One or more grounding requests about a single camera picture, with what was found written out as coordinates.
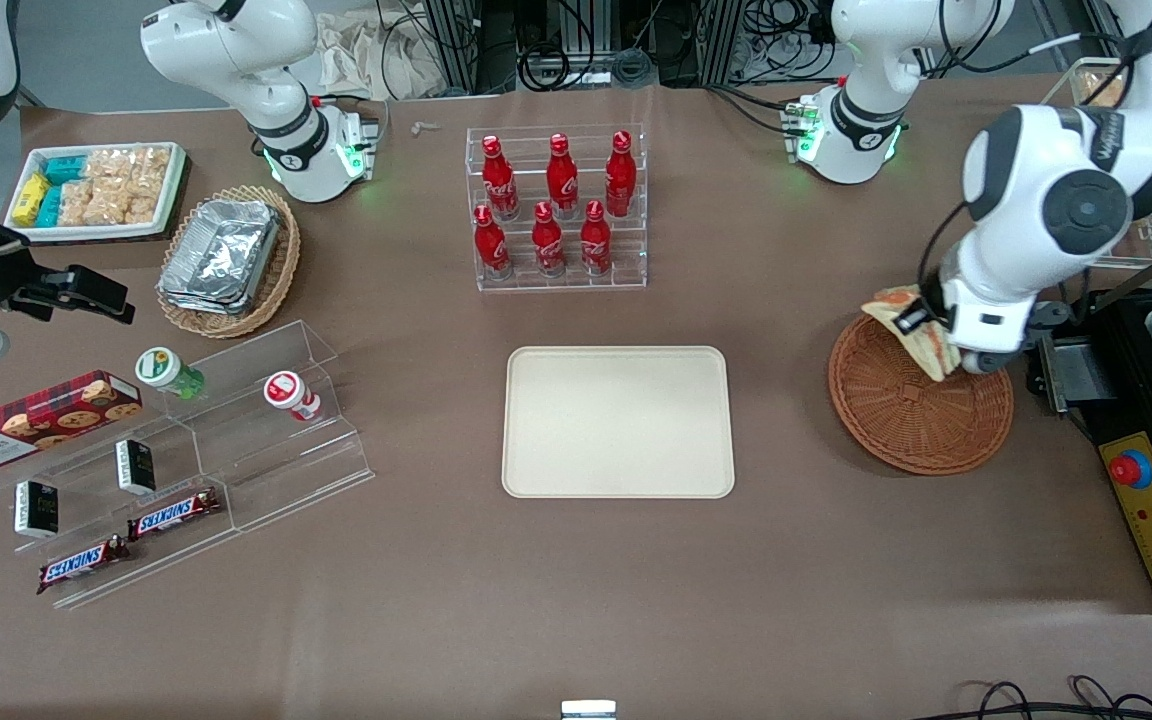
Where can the triangle sandwich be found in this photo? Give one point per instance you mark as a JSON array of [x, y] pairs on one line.
[[939, 355]]

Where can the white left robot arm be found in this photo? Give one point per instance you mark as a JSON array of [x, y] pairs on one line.
[[1086, 210]]

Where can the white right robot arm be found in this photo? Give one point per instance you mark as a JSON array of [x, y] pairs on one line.
[[236, 40]]

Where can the white snack tray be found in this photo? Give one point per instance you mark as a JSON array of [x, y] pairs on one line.
[[96, 232]]

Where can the brown round wicker basket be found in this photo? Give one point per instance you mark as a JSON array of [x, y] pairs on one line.
[[916, 430]]

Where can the light oval wicker basket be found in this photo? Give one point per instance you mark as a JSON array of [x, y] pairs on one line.
[[281, 270]]

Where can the beige rectangular tray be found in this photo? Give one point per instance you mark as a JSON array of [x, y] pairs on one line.
[[616, 420]]

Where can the yellow snack packet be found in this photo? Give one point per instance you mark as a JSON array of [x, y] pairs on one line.
[[31, 200]]

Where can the clear rice cracker bag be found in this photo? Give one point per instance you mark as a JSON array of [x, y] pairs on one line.
[[148, 198], [96, 203], [131, 163]]

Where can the teal snack packet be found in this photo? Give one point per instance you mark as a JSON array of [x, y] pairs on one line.
[[50, 208], [66, 170]]

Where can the green cap drink bottle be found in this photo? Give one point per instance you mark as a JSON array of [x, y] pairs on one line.
[[166, 370]]

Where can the red tartan cookie box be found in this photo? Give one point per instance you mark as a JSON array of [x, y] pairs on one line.
[[36, 420]]

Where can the stack of foil trays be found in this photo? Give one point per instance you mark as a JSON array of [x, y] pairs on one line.
[[221, 255]]

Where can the black machine with yellow panel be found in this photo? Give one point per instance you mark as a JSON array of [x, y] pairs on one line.
[[1136, 400]]

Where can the small black white box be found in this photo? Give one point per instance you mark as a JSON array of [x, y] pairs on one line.
[[36, 510], [136, 467]]

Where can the red emergency stop button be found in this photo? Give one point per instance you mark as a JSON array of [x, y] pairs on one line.
[[1131, 470]]

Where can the red cap drink bottle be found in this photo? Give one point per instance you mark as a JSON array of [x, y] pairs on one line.
[[288, 393]]

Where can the brown Snickers bar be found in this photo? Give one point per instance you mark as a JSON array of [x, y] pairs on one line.
[[83, 563], [174, 514]]

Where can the clear acrylic stepped display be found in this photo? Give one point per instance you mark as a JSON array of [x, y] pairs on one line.
[[276, 470]]

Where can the fried snack bag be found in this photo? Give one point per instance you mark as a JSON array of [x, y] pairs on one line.
[[1104, 88]]

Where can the red cola bottle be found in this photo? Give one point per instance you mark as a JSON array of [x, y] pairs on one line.
[[548, 245], [595, 243], [562, 180], [620, 180], [500, 185], [491, 248]]

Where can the crumpled beige paper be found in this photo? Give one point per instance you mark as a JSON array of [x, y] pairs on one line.
[[356, 55]]

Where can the clear acrylic bottle rack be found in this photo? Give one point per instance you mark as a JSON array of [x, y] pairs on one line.
[[556, 283]]

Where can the small beige scrap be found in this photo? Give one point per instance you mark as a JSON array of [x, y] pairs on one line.
[[426, 128]]

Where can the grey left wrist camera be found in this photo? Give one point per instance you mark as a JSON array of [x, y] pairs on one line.
[[986, 362]]

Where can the aluminium profile frame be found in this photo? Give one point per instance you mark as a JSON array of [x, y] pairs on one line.
[[456, 40]]

